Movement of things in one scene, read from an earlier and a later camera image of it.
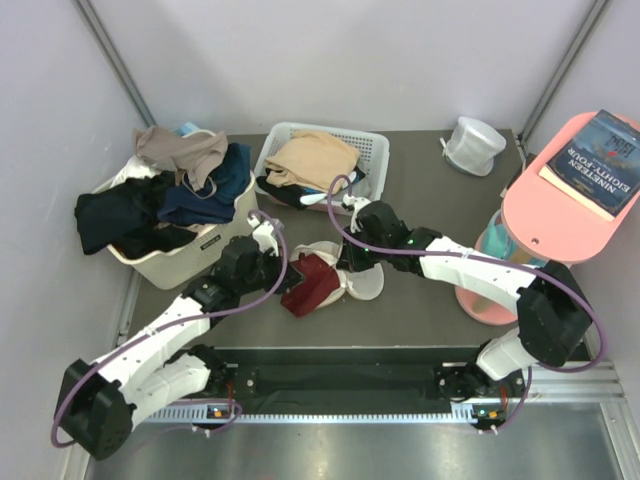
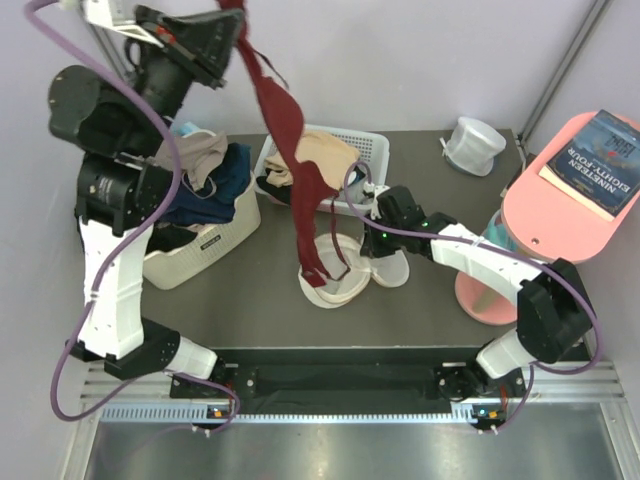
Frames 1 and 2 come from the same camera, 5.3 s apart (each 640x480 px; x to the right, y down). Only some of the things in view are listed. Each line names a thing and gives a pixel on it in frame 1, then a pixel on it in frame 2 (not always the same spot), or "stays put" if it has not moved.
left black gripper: x=275 y=261 → x=203 y=43
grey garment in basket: x=362 y=188 stays put
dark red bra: x=320 y=276 → x=322 y=258
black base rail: x=351 y=377 stays put
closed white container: x=472 y=147 stays put
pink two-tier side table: x=547 y=224 stays put
